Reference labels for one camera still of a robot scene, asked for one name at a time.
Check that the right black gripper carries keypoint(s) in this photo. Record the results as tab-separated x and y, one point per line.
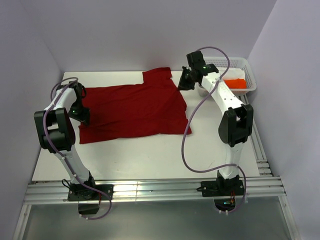
183	85

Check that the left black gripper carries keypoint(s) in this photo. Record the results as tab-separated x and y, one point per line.
85	117

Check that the dark red t-shirt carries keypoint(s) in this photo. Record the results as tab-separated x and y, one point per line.
153	107

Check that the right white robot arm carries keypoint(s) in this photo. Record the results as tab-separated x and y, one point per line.
236	124

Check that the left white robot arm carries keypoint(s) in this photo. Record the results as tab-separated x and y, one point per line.
57	135

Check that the white plastic basket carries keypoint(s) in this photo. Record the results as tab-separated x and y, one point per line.
236	62

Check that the rolled white t-shirt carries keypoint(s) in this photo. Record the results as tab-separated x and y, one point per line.
232	73

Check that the rolled orange t-shirt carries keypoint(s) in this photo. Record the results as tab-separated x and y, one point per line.
238	83

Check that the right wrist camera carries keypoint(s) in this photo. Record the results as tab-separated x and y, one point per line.
195	60

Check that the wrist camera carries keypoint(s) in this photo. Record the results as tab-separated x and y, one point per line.
79	89
195	60

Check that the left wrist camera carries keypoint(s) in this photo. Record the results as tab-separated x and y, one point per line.
79	89

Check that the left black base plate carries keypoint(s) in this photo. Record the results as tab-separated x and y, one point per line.
100	191

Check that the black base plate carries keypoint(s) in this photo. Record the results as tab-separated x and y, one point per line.
222	188
100	191

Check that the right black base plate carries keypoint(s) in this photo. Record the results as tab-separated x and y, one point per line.
222	188

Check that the aluminium rail frame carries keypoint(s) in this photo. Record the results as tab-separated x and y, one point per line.
163	210

